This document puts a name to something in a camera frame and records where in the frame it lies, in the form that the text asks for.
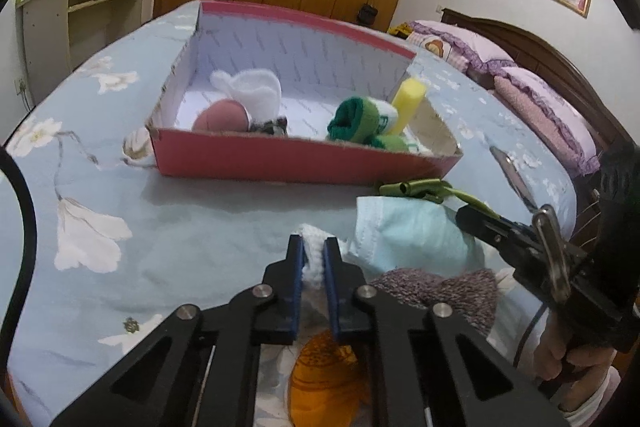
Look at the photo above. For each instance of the white wall socket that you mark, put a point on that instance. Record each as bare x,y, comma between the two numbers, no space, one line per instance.
21,87

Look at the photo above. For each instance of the yellow sponge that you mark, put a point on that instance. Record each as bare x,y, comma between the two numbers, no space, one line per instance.
407,99

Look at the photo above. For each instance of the metal spring clip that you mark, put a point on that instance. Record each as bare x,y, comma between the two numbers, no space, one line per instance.
550,247

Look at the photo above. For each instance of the black bag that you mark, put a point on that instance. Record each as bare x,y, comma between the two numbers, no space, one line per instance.
366,14

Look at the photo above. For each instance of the green hair clip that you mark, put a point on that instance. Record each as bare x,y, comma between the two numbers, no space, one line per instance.
415,189

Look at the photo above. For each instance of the purple ruffled pillow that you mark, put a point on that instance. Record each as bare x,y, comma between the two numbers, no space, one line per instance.
555,97
465,44

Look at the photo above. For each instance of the blue face mask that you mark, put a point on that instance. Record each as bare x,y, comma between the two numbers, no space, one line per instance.
410,232

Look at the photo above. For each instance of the purple knitted sock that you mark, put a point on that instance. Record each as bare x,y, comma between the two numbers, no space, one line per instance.
450,289

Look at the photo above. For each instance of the beige shelf unit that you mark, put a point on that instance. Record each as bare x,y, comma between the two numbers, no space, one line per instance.
45,32

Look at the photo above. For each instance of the yellow plush toy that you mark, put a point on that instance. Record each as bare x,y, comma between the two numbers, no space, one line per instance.
400,30

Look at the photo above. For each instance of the pink cardboard box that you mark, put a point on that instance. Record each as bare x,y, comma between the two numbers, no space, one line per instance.
250,162

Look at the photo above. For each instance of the person's right hand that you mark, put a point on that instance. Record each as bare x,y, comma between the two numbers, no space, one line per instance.
550,347

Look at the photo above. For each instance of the orange plastic bag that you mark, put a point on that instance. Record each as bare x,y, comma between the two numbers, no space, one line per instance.
320,382

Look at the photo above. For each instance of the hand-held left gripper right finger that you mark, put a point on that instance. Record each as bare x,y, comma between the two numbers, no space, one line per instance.
331,277

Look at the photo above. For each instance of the white round puff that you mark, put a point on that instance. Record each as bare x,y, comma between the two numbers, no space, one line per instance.
255,92

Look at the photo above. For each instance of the person's right forearm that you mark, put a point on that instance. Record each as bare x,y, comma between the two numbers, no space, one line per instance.
595,397

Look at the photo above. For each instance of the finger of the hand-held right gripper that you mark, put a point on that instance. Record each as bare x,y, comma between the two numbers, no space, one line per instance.
515,249
475,217

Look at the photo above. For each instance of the white waffle cloth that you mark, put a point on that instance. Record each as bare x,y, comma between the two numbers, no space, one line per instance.
315,257

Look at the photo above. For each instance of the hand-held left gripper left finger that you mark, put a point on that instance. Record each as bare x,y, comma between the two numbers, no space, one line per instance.
298,267

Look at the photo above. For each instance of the dark embroidered triangular sachet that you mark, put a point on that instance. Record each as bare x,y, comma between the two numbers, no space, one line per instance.
272,127

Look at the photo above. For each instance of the green and white sock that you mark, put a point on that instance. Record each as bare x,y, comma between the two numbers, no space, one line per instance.
390,143
350,117

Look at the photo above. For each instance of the pink makeup sponge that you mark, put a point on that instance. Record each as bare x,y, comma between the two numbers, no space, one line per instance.
220,117

